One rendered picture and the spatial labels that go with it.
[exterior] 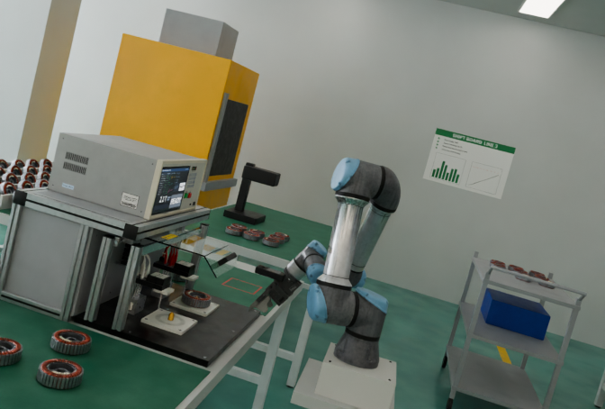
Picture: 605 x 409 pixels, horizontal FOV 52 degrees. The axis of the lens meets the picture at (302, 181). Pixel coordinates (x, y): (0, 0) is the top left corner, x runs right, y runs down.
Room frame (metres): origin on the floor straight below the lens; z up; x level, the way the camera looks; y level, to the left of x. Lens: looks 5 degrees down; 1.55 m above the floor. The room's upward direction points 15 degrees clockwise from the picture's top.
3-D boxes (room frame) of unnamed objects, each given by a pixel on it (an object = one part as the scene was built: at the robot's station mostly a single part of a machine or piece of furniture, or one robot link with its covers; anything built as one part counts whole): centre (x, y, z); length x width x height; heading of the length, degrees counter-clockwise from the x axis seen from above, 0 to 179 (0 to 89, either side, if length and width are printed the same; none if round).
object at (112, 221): (2.29, 0.62, 1.09); 0.68 x 0.44 x 0.05; 170
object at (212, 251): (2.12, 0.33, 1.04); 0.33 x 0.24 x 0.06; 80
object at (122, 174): (2.30, 0.62, 1.22); 0.44 x 0.39 x 0.20; 170
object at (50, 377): (1.56, 0.48, 0.77); 0.11 x 0.11 x 0.04
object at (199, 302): (2.35, 0.28, 0.80); 0.11 x 0.11 x 0.04
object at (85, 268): (2.28, 0.55, 0.92); 0.66 x 0.01 x 0.30; 170
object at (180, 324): (2.11, 0.32, 0.78); 0.15 x 0.15 x 0.01; 80
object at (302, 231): (4.61, 0.09, 0.38); 1.85 x 1.10 x 0.75; 170
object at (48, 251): (1.98, 0.75, 0.91); 0.28 x 0.03 x 0.32; 80
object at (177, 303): (2.35, 0.28, 0.78); 0.15 x 0.15 x 0.01; 80
